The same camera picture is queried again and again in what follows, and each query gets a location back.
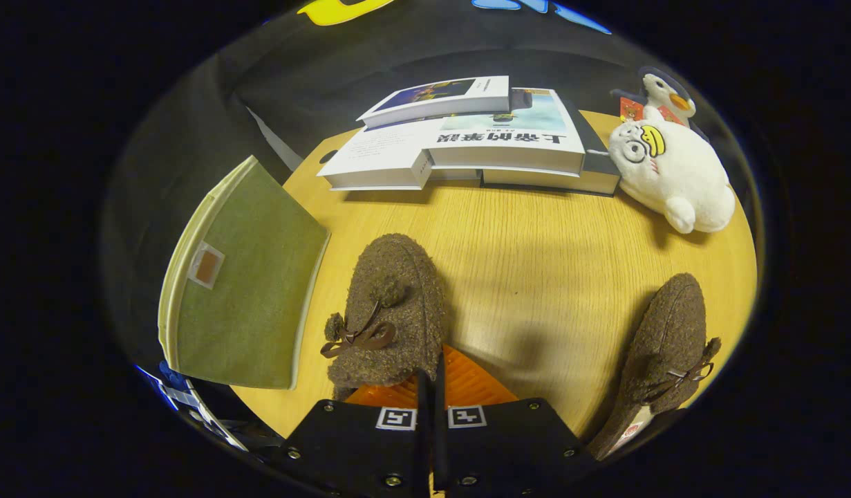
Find green fabric storage box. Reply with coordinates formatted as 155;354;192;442
158;155;331;390

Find white plush seal toy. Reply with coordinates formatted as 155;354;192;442
607;105;736;234

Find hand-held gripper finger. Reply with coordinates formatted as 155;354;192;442
433;344;599;498
277;367;431;498

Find navy penguin plush toy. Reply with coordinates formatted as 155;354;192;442
610;66;709;142

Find brown fuzzy shoe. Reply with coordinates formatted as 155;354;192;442
320;233;445;402
586;273;722;461

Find sky-blue cover book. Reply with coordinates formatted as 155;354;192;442
425;87;586;175

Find blue picture cover book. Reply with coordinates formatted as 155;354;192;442
357;75;511;130

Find black cover book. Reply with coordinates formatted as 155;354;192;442
480;97;621;197

